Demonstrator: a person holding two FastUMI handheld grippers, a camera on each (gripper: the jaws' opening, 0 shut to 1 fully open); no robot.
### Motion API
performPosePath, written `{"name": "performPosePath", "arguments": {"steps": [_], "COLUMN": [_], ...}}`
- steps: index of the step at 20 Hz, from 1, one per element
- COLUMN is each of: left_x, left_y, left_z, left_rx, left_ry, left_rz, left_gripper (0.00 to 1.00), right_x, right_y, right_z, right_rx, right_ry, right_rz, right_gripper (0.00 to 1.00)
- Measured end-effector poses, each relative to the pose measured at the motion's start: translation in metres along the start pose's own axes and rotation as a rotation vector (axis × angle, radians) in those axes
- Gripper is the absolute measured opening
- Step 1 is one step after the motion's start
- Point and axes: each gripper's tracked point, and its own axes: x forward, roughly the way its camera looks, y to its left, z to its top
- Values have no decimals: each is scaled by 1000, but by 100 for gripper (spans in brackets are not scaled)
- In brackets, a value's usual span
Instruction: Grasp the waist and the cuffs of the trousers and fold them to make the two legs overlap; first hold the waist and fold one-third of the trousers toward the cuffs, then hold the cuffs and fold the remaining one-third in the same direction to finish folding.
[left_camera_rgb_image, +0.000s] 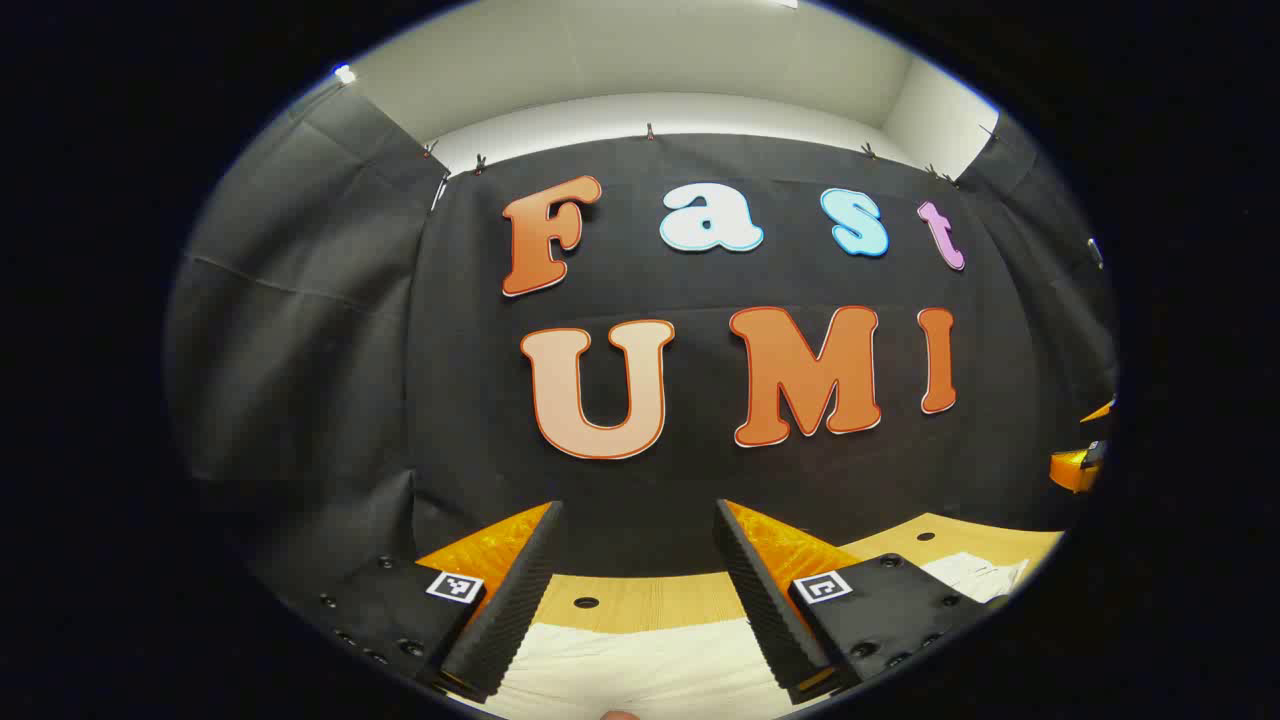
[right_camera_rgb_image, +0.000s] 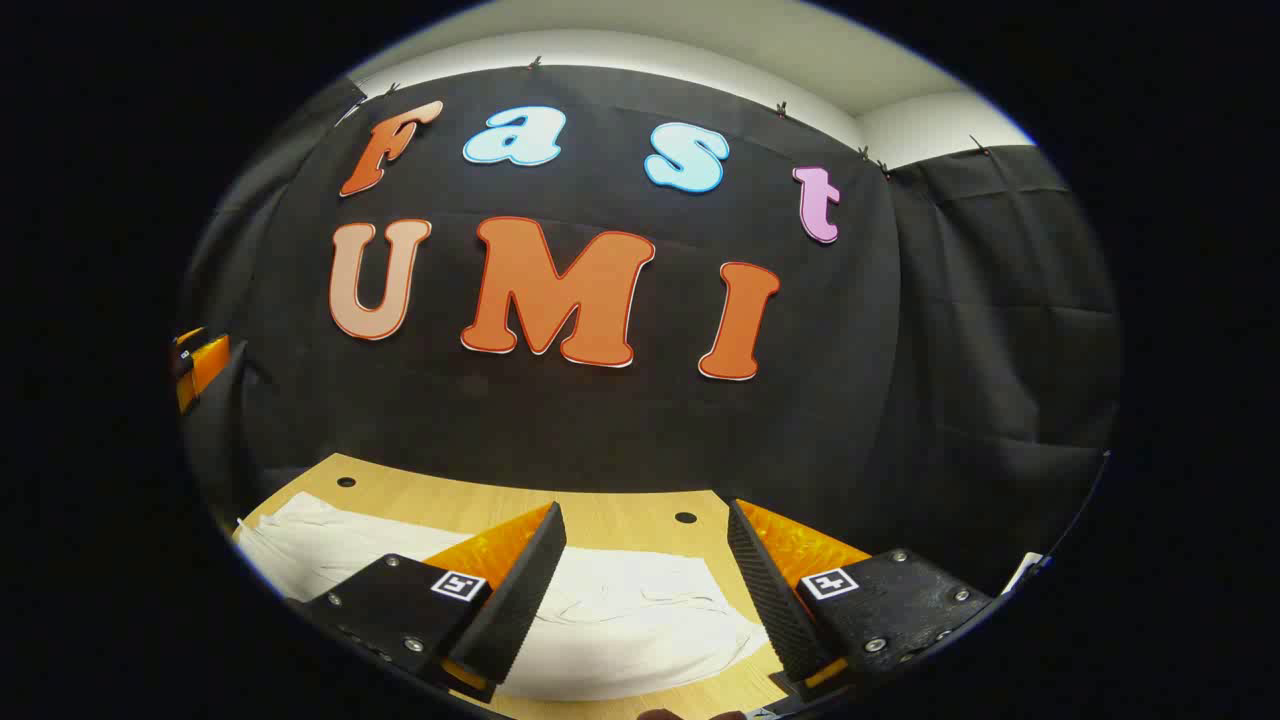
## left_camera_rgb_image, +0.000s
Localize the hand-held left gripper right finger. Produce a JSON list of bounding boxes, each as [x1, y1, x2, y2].
[[712, 498, 993, 708]]

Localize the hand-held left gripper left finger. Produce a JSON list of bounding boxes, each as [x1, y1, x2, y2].
[[283, 500, 566, 704]]

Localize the white jeans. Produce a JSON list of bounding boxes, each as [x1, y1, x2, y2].
[[478, 552, 1031, 719]]

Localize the black backdrop cloth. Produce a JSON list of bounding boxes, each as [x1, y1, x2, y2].
[[165, 85, 1119, 601]]

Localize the row of small cloth clips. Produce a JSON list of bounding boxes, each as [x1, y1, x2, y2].
[[420, 122, 1001, 189]]

